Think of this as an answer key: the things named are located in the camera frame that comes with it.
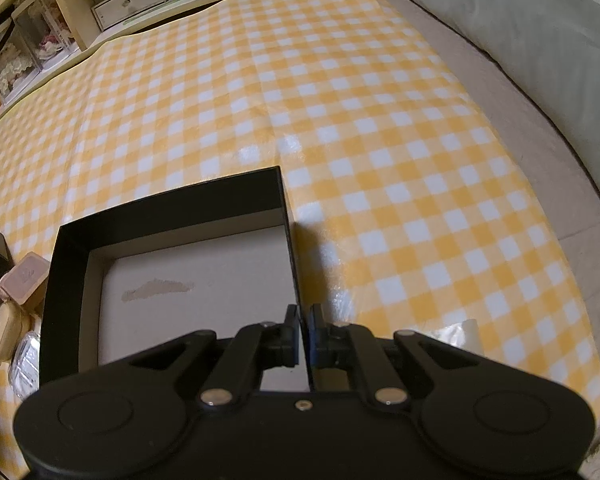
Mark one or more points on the grey pillow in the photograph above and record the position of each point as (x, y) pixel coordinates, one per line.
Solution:
(551, 49)

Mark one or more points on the clear storage bin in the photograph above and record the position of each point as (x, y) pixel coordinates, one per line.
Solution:
(34, 37)

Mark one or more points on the pink square compact case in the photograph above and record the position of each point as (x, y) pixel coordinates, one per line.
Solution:
(25, 285)

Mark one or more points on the large black cardboard box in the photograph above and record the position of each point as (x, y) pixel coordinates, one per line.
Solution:
(215, 255)

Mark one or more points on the beige oval compact case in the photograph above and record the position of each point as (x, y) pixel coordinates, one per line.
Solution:
(14, 323)

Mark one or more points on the clear plastic packet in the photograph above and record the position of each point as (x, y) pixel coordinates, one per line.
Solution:
(23, 372)

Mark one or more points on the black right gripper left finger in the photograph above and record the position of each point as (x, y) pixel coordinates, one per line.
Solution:
(283, 343)

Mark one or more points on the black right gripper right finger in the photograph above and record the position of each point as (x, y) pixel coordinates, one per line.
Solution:
(324, 346)

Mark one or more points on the beige mattress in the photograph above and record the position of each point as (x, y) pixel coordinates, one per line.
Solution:
(565, 191)

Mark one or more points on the yellow white checkered cloth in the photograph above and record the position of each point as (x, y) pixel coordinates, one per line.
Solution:
(411, 211)

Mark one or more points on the white small drawer box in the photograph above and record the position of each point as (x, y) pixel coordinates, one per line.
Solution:
(112, 12)

